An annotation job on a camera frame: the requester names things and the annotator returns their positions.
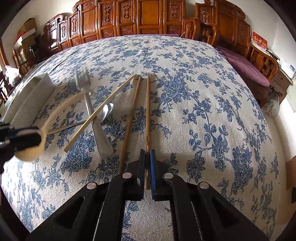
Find red sign card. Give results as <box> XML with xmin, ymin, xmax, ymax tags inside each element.
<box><xmin>251</xmin><ymin>31</ymin><xmax>268</xmax><ymax>52</ymax></box>

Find purple bench cushion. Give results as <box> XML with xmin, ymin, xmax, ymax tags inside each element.
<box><xmin>162</xmin><ymin>33</ymin><xmax>271</xmax><ymax>88</ymax></box>

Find pale bamboo chopstick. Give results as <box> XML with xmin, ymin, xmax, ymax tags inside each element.
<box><xmin>63</xmin><ymin>73</ymin><xmax>139</xmax><ymax>153</ymax></box>

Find wooden armchair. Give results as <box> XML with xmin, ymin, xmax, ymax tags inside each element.
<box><xmin>181</xmin><ymin>17</ymin><xmax>220</xmax><ymax>48</ymax></box>

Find dark brown wooden chopstick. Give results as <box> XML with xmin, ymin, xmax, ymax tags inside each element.
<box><xmin>144</xmin><ymin>73</ymin><xmax>150</xmax><ymax>190</ymax></box>

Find steel spoon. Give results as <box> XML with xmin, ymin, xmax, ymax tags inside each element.
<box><xmin>47</xmin><ymin>102</ymin><xmax>115</xmax><ymax>135</ymax></box>

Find stainless steel tray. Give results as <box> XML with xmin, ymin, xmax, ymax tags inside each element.
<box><xmin>1</xmin><ymin>73</ymin><xmax>55</xmax><ymax>128</ymax></box>

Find steel fork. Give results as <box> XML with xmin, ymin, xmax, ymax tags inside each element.
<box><xmin>74</xmin><ymin>66</ymin><xmax>115</xmax><ymax>159</ymax></box>

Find blue floral tablecloth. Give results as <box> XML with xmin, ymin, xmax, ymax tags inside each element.
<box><xmin>1</xmin><ymin>35</ymin><xmax>280</xmax><ymax>238</ymax></box>

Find cardboard boxes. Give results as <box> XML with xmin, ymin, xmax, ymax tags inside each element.
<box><xmin>14</xmin><ymin>18</ymin><xmax>36</xmax><ymax>63</ymax></box>

